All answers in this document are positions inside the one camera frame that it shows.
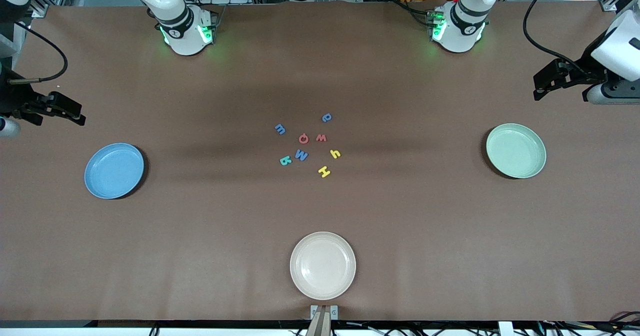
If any brown table mat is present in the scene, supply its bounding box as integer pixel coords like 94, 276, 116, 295
0, 0, 640, 323

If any blue plate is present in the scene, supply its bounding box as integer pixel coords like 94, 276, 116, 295
84, 143, 145, 200

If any beige plate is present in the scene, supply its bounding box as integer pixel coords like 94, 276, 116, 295
289, 232, 357, 301

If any metal table bracket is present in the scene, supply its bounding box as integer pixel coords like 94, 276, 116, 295
310, 305, 339, 322

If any green plate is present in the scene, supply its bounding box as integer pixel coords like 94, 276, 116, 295
486, 123, 547, 179

